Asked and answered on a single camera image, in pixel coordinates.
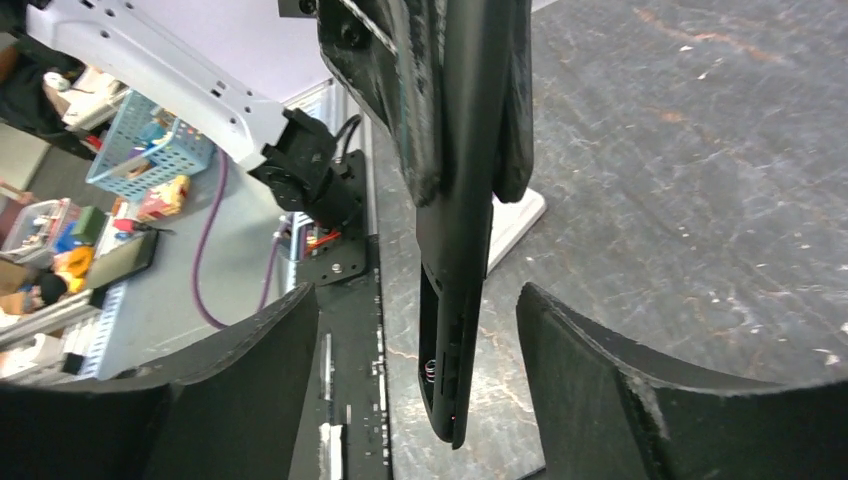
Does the black remote control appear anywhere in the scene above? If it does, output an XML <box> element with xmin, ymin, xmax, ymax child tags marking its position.
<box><xmin>413</xmin><ymin>0</ymin><xmax>495</xmax><ymax>450</ymax></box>

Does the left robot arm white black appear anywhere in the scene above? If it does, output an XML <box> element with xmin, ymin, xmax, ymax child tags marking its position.
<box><xmin>22</xmin><ymin>1</ymin><xmax>533</xmax><ymax>230</ymax></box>

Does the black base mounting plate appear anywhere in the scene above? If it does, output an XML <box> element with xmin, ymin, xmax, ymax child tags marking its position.
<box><xmin>289</xmin><ymin>150</ymin><xmax>393</xmax><ymax>479</ymax></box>

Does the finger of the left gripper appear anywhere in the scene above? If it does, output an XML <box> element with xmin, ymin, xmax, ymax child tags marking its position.
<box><xmin>440</xmin><ymin>1</ymin><xmax>534</xmax><ymax>203</ymax></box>
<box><xmin>316</xmin><ymin>0</ymin><xmax>443</xmax><ymax>207</ymax></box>

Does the blue plastic basket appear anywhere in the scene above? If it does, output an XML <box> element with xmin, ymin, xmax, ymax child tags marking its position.
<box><xmin>86</xmin><ymin>90</ymin><xmax>215</xmax><ymax>202</ymax></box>

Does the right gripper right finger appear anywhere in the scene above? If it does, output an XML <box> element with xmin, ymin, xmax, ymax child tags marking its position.
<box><xmin>516</xmin><ymin>283</ymin><xmax>847</xmax><ymax>479</ymax></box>

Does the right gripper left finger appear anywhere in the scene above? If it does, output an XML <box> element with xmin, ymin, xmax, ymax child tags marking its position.
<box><xmin>1</xmin><ymin>284</ymin><xmax>319</xmax><ymax>479</ymax></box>

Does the white remote control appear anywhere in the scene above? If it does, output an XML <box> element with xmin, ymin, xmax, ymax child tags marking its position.
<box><xmin>487</xmin><ymin>189</ymin><xmax>546</xmax><ymax>273</ymax></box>

